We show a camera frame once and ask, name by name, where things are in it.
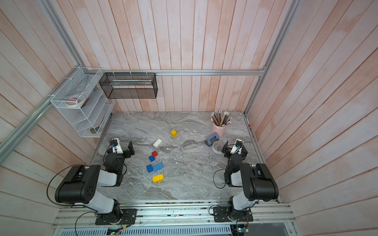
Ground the light blue long lego brick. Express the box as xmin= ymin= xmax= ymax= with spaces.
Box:
xmin=153 ymin=163 xmax=163 ymax=172

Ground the yellow long lego brick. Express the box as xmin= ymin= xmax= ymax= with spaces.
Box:
xmin=152 ymin=174 xmax=164 ymax=183

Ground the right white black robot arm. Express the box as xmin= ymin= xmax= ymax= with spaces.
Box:
xmin=211 ymin=139 xmax=279 ymax=222

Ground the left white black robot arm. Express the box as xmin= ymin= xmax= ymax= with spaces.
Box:
xmin=53 ymin=138 xmax=136 ymax=227

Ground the white long lego brick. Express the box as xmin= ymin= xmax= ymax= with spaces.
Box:
xmin=153 ymin=139 xmax=162 ymax=147

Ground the white tape roll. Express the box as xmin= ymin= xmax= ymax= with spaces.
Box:
xmin=212 ymin=141 xmax=225 ymax=155

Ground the blue grey tape dispenser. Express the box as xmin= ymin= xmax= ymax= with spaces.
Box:
xmin=204 ymin=132 xmax=220 ymax=147

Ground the pink pencil cup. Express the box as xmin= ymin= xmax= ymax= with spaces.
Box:
xmin=211 ymin=123 xmax=226 ymax=137

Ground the bundle of coloured pencils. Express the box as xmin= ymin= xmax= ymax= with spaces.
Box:
xmin=211 ymin=110 xmax=232 ymax=127

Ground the black mesh basket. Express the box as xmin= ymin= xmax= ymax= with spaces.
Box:
xmin=99 ymin=72 xmax=158 ymax=99

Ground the tape roll on shelf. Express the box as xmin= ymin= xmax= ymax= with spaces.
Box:
xmin=64 ymin=94 xmax=86 ymax=108

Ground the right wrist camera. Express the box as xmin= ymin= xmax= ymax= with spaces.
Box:
xmin=230 ymin=139 xmax=243 ymax=154

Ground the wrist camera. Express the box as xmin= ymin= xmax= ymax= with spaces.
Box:
xmin=107 ymin=138 xmax=123 ymax=154
xmin=230 ymin=139 xmax=243 ymax=154

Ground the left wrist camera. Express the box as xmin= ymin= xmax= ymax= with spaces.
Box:
xmin=107 ymin=138 xmax=123 ymax=154

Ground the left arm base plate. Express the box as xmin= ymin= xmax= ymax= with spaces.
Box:
xmin=95 ymin=208 xmax=137 ymax=226

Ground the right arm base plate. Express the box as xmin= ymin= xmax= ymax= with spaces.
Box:
xmin=209 ymin=205 xmax=254 ymax=223

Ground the white wire shelf rack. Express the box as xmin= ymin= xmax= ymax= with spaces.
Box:
xmin=51 ymin=67 xmax=115 ymax=138

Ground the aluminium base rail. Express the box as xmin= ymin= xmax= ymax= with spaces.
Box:
xmin=52 ymin=200 xmax=296 ymax=229

